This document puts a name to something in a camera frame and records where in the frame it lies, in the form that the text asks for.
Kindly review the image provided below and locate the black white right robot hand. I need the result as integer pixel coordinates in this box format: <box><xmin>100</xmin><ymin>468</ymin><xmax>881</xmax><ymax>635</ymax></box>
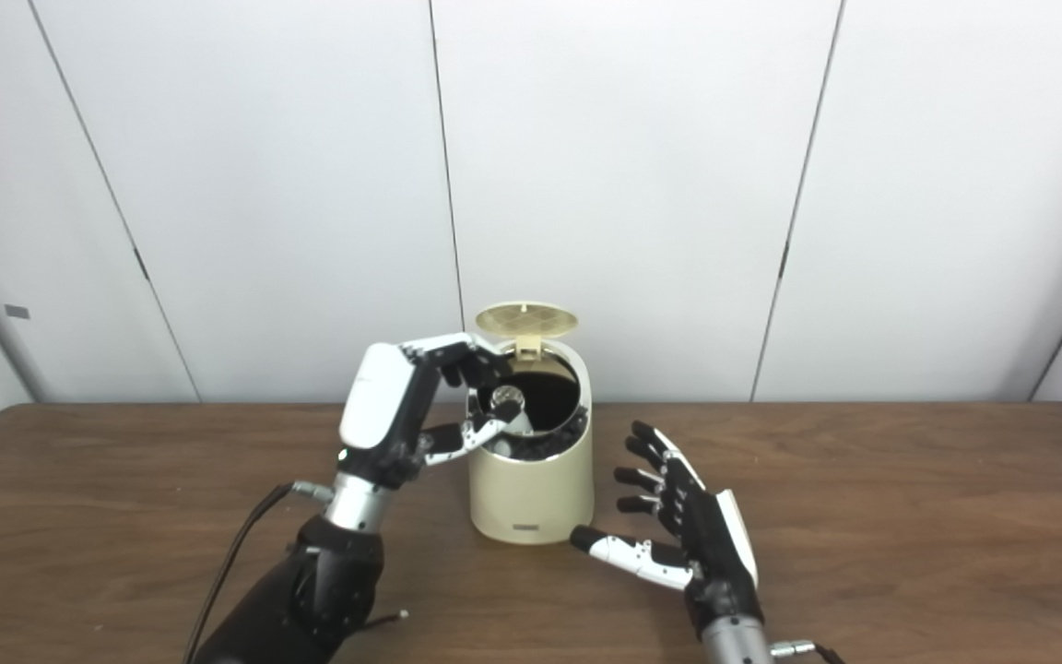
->
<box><xmin>570</xmin><ymin>421</ymin><xmax>765</xmax><ymax>642</ymax></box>

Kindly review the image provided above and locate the round cream bin lid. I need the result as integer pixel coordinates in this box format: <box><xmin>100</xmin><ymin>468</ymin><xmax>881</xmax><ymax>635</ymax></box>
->
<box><xmin>476</xmin><ymin>301</ymin><xmax>579</xmax><ymax>359</ymax></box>

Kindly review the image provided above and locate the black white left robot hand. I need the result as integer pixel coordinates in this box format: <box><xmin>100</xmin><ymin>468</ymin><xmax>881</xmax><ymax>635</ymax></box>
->
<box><xmin>337</xmin><ymin>334</ymin><xmax>525</xmax><ymax>490</ymax></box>

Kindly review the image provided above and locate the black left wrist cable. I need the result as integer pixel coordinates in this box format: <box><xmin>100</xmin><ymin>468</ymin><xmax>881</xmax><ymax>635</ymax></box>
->
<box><xmin>183</xmin><ymin>480</ymin><xmax>338</xmax><ymax>664</ymax></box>

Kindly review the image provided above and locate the small white plastic bottle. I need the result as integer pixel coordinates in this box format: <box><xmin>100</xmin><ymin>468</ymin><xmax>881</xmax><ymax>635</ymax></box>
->
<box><xmin>490</xmin><ymin>386</ymin><xmax>532</xmax><ymax>436</ymax></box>

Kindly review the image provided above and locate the cream-colored bin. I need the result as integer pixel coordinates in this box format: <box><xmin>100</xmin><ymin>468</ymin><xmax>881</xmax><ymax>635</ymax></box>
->
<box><xmin>467</xmin><ymin>338</ymin><xmax>596</xmax><ymax>545</ymax></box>

